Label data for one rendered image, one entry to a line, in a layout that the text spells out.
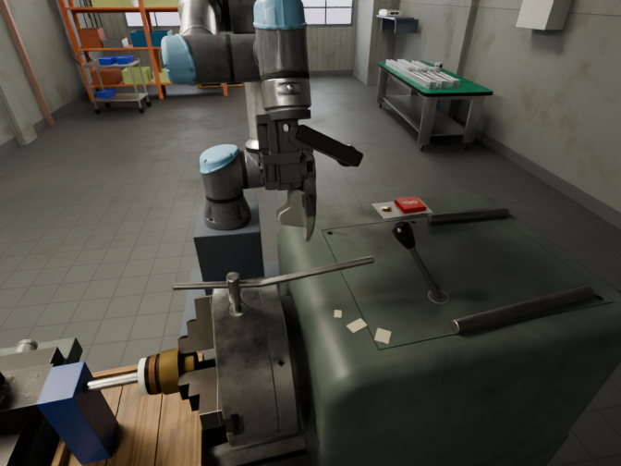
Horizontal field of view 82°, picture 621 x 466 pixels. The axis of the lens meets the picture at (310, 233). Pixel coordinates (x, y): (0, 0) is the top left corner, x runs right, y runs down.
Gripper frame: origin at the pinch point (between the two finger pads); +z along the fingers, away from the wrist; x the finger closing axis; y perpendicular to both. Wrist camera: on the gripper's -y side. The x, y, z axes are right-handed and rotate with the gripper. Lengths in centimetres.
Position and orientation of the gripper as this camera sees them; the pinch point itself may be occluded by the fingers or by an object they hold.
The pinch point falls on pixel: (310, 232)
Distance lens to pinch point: 61.9
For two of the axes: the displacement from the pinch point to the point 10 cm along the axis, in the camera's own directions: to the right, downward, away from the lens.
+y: -9.7, 1.3, -1.9
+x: 2.2, 2.4, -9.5
